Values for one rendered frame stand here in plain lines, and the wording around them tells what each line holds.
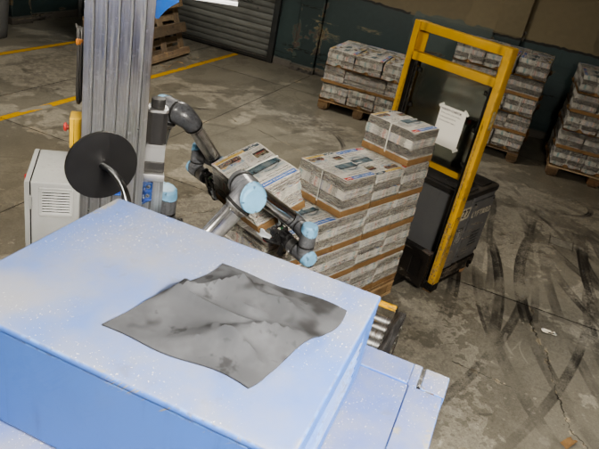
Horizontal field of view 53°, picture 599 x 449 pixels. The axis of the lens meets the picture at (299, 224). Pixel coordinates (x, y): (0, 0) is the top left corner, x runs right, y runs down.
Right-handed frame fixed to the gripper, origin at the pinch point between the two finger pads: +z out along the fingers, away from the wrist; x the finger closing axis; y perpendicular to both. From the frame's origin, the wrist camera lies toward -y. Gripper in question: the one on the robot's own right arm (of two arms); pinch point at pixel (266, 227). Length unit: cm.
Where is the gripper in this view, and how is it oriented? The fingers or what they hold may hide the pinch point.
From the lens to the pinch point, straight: 296.1
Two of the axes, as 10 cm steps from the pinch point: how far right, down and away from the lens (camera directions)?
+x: -7.8, 4.6, -4.2
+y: -1.0, -7.6, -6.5
